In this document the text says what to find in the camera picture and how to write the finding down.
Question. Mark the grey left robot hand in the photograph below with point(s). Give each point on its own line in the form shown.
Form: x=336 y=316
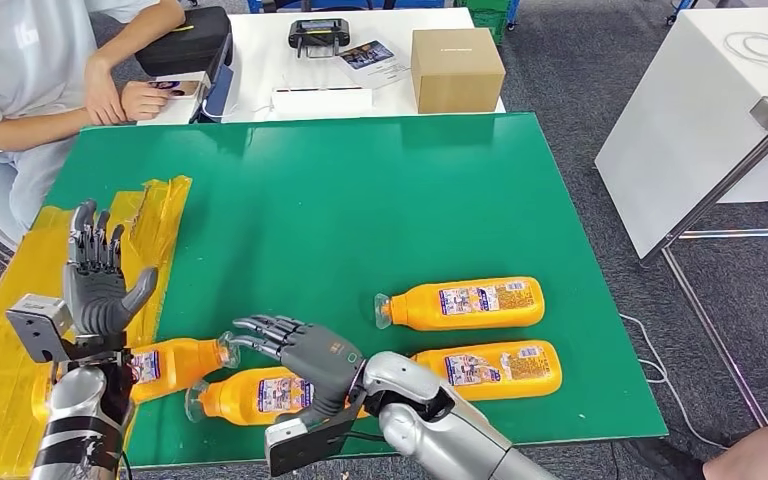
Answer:
x=96 y=298

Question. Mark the person's right hand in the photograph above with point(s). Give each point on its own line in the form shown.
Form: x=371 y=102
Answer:
x=149 y=100

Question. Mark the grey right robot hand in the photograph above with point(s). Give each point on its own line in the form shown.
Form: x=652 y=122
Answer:
x=328 y=364

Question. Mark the person's left hand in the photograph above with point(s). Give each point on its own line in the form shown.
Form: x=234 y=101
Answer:
x=104 y=93

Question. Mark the orange detergent bottle clear cap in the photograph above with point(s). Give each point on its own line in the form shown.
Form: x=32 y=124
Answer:
x=258 y=397
x=510 y=305
x=178 y=364
x=523 y=371

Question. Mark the person's right forearm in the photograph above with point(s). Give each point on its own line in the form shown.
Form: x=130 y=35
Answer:
x=33 y=129

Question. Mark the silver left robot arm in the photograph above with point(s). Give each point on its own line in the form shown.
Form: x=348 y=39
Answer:
x=79 y=424

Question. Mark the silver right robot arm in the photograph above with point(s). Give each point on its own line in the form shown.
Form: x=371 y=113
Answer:
x=437 y=424

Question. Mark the person's left forearm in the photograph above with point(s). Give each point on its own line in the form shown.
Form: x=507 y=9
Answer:
x=142 y=30

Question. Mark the phone showing picture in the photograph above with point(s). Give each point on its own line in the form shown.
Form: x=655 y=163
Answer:
x=182 y=88

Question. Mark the black carry case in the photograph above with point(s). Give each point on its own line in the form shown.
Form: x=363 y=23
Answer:
x=182 y=40

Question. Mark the person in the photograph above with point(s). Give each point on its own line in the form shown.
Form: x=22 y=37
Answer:
x=0 y=53

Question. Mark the flat white box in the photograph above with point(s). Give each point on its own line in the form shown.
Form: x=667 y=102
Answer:
x=321 y=102

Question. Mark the black handheld controller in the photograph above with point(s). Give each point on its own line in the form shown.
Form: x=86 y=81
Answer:
x=318 y=34

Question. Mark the printed booklet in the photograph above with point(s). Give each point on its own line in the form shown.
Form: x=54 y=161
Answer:
x=374 y=63

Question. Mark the brown cardboard box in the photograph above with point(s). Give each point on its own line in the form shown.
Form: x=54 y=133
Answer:
x=457 y=73

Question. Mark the green plastic crate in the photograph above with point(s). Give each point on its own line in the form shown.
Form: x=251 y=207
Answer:
x=490 y=16

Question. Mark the white side table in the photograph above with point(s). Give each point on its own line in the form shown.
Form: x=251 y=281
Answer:
x=689 y=119

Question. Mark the person's leg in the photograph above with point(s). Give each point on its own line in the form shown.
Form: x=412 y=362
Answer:
x=762 y=457

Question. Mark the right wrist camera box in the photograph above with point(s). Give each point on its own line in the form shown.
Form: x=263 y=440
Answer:
x=304 y=444

